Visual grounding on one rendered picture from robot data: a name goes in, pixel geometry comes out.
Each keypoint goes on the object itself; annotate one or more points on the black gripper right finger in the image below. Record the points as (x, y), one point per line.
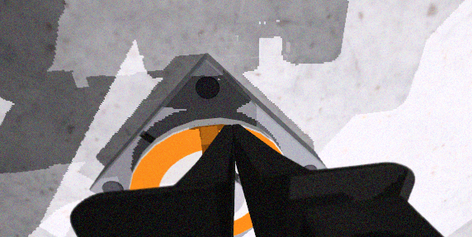
(278, 190)

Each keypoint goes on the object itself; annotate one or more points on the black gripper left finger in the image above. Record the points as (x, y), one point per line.
(199, 204)

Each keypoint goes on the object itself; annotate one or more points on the orange round plate with holes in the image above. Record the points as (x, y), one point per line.
(172, 154)

